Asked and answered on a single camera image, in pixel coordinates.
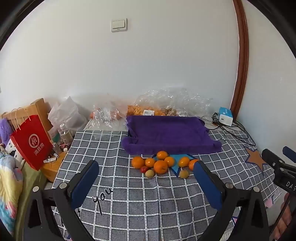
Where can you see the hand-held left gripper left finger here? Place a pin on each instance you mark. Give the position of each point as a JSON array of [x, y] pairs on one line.
[[84, 183]]

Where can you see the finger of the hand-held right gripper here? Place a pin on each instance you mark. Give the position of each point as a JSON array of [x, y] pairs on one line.
[[290, 153], [272, 160]]

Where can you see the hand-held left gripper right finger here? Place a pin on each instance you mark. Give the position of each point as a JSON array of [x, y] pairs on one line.
[[207, 185]]

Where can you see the large round orange fruit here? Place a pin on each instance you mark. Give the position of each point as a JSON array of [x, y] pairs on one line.
[[160, 167]]

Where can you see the pile of oranges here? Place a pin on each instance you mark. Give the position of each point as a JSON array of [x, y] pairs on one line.
[[137, 162]]

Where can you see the small yellow-green fruit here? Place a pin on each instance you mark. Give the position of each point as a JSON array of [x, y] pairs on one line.
[[184, 174], [149, 173]]

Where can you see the small red fruit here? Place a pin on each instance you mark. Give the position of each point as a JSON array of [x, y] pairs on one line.
[[144, 169]]

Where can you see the person's right hand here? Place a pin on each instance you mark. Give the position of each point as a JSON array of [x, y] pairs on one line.
[[289, 222]]

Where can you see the wooden stool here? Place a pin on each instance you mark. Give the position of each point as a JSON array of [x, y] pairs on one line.
[[54, 169]]

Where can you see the clear plastic water bottle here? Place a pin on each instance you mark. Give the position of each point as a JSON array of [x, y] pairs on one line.
[[64, 134]]

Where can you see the white and blue box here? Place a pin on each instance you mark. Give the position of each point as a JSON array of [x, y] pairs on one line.
[[226, 117]]

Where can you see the grey checked bed sheet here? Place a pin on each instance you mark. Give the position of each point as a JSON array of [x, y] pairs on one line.
[[148, 208]]

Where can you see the purple towel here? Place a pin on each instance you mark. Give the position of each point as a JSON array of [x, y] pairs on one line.
[[166, 134]]

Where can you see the red paper bag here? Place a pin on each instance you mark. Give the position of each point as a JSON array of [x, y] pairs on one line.
[[32, 141]]

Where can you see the flat clear plastic bag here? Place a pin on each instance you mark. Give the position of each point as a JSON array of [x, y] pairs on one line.
[[104, 118]]

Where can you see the white plastic bag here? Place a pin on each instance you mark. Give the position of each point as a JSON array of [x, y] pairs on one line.
[[67, 113]]

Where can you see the colourful printed blanket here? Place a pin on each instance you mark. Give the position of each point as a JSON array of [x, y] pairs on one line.
[[9, 185]]

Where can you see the white power strip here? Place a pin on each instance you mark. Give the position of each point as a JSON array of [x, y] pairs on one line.
[[13, 153]]

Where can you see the crumpled clear plastic bag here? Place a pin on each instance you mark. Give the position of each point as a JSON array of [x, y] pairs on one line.
[[185, 99]]

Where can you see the clear plastic bag of tangerines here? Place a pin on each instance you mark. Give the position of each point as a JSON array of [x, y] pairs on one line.
[[138, 109]]

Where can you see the purple fluffy toy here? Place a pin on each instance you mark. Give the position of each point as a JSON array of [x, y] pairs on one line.
[[5, 131]]

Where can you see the brown wooden door frame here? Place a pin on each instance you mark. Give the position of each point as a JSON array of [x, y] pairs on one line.
[[242, 46]]

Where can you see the white wall light switch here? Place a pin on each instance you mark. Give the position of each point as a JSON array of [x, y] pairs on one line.
[[118, 25]]

